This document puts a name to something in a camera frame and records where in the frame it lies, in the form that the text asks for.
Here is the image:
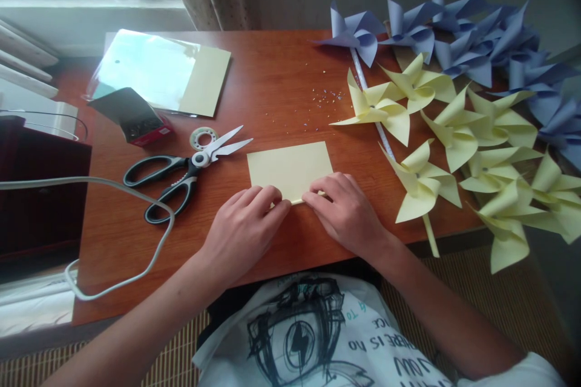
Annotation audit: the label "pile of yellow paper pinwheels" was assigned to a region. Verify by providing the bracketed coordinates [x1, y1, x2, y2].
[328, 53, 581, 275]

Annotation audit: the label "pile of blue paper pinwheels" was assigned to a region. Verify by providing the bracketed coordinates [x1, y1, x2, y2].
[310, 0, 581, 162]

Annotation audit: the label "clear tape roll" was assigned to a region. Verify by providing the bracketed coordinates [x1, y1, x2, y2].
[188, 125, 219, 152]

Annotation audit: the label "stack of yellow paper sheets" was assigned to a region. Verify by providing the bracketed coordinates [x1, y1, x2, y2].
[179, 45, 233, 119]

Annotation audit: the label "white radiator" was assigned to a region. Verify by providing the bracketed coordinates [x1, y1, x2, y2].
[0, 18, 61, 99]

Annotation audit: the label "person's left hand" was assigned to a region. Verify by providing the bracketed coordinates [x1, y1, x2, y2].
[205, 184, 293, 278]

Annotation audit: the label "scattered tiny paper bits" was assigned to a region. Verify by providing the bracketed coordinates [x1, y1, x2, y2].
[303, 60, 349, 128]

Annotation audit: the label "pale yellow paper square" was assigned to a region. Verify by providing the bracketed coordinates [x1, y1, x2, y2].
[246, 140, 335, 207]

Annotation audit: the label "black and white scissors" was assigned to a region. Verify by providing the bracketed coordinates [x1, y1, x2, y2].
[123, 124, 255, 226]

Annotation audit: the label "white box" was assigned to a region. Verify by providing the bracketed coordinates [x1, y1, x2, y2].
[0, 83, 80, 139]

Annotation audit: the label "clear plastic paper pack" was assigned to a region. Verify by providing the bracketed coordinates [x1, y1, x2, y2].
[81, 28, 233, 119]

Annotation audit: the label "red box of pins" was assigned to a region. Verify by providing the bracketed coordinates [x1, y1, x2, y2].
[87, 86, 174, 149]

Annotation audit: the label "person's body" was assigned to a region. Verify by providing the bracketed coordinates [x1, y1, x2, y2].
[192, 270, 566, 387]

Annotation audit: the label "white power cable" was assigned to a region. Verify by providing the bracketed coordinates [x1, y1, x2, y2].
[0, 176, 177, 301]

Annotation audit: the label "person's right hand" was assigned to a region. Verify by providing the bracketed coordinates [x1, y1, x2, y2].
[301, 172, 395, 262]

